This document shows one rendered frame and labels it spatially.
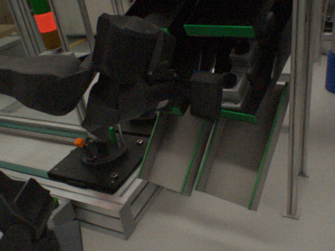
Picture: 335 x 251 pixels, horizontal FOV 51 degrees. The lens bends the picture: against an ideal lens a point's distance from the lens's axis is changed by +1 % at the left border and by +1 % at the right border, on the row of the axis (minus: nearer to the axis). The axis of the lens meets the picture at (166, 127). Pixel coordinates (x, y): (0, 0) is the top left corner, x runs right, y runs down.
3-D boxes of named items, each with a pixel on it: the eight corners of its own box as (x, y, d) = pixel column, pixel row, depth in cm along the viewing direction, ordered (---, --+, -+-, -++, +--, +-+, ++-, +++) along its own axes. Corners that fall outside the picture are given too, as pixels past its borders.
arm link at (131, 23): (34, 106, 41) (46, 4, 35) (58, 79, 48) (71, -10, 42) (128, 134, 42) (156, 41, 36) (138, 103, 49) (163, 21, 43)
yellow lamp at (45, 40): (54, 49, 104) (48, 33, 101) (42, 49, 106) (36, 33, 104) (65, 44, 107) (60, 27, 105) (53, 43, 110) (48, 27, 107)
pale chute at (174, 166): (190, 196, 79) (181, 194, 76) (146, 180, 87) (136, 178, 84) (226, 82, 83) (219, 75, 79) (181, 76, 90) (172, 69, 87)
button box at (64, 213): (59, 235, 88) (51, 217, 85) (2, 216, 97) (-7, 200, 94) (77, 216, 93) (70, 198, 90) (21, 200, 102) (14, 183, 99)
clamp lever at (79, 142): (92, 160, 97) (79, 144, 92) (86, 159, 98) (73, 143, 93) (98, 149, 99) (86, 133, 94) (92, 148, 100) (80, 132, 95)
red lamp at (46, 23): (48, 32, 101) (43, 15, 99) (36, 32, 103) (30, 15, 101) (60, 27, 105) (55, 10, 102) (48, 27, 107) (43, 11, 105)
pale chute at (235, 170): (257, 212, 73) (249, 209, 69) (202, 192, 80) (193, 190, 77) (294, 86, 76) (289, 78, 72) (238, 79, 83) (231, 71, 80)
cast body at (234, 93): (243, 116, 66) (234, 92, 61) (222, 114, 68) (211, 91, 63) (255, 82, 70) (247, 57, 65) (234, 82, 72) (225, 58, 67)
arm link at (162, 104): (188, 134, 42) (190, 83, 40) (85, 107, 52) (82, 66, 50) (222, 118, 48) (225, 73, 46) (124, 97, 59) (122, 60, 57)
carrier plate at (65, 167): (116, 194, 90) (114, 187, 89) (48, 178, 101) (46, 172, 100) (159, 144, 108) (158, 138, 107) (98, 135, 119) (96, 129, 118)
